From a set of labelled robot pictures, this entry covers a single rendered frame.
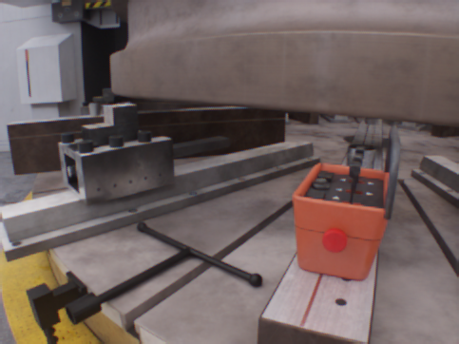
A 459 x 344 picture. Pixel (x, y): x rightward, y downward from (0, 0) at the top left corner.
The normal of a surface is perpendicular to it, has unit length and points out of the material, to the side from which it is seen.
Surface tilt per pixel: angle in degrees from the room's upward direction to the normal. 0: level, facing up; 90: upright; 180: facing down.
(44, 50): 90
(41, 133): 90
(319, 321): 0
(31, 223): 72
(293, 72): 90
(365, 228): 97
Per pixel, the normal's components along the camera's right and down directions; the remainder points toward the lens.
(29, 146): 0.34, 0.28
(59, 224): 0.68, 0.22
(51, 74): -0.05, 0.29
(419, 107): -0.38, 0.27
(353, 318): 0.00, -0.96
